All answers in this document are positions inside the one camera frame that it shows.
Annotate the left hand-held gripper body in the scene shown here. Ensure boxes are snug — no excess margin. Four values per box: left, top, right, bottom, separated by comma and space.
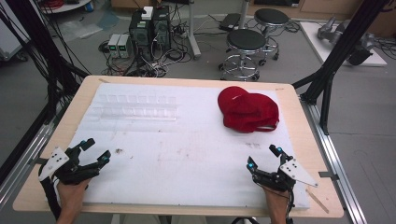
38, 147, 105, 186

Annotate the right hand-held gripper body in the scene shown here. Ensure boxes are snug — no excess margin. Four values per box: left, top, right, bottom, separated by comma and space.
252, 153, 319, 193

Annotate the person's right hand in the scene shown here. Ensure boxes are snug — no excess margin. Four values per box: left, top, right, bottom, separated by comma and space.
262, 186, 291, 218

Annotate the person's left hand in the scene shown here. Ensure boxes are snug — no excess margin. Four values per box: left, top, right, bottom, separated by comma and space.
56, 178, 92, 219

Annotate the wooden stick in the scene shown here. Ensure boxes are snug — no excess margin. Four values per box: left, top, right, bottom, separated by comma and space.
304, 188, 331, 216

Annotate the red cap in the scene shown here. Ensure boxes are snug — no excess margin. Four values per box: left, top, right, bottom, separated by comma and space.
217, 85, 281, 134

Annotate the clear acrylic rack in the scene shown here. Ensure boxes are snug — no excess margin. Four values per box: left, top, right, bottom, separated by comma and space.
89, 91, 179, 122

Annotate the white table mat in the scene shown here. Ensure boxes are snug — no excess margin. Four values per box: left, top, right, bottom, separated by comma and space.
66, 81, 311, 210

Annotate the grey power supply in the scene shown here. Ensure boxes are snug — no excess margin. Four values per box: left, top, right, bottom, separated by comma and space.
106, 33, 121, 59
118, 34, 134, 59

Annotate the black round stool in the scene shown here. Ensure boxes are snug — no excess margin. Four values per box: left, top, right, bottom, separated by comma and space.
219, 28, 269, 83
253, 7, 290, 67

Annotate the clear plastic sheet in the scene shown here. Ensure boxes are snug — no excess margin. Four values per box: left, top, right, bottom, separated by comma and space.
58, 18, 105, 42

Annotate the white platform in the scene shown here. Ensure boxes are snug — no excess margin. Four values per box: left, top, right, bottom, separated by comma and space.
299, 21, 389, 68

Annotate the black computer tower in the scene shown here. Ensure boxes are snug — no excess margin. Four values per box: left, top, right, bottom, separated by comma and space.
151, 5, 173, 52
128, 10, 154, 61

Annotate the black flat device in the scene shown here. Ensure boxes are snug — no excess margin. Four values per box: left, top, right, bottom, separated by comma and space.
218, 12, 243, 33

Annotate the round white table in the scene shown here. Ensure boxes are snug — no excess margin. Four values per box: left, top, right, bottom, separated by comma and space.
39, 0, 95, 15

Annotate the white box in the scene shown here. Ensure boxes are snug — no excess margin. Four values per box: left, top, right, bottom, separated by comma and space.
141, 6, 154, 21

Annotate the grey metal bracket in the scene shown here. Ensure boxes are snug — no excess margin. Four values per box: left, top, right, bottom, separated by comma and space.
29, 157, 49, 166
318, 170, 341, 182

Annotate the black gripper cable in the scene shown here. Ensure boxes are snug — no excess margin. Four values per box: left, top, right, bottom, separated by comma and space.
38, 176, 63, 221
285, 189, 297, 224

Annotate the aluminium rail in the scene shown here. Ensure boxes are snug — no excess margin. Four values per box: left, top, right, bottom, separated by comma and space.
0, 121, 58, 210
299, 95, 369, 224

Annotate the black metal frame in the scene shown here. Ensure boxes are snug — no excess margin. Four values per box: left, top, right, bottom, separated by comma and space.
0, 0, 92, 186
291, 0, 391, 136

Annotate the tangle of floor cables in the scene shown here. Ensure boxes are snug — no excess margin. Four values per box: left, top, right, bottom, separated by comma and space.
98, 12, 195, 78

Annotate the grey metal post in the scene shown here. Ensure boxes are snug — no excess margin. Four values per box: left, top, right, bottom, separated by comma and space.
238, 0, 250, 31
186, 0, 203, 61

